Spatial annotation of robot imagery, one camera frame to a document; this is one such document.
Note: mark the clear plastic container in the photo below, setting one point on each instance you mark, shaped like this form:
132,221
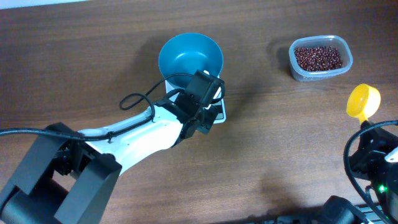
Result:
320,41

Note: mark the red adzuki beans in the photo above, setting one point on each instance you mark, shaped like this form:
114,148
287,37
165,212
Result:
318,59

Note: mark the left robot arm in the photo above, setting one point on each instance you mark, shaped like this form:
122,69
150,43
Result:
68,176

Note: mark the white digital kitchen scale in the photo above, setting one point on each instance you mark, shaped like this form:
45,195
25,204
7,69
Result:
222,109

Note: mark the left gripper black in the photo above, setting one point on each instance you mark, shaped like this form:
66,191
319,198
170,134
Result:
206,118

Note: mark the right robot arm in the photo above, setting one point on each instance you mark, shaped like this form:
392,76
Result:
379,195

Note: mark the blue-grey bowl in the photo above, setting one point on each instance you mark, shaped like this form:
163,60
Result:
187,53

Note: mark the yellow measuring scoop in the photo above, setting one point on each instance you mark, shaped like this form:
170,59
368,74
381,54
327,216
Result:
363,102

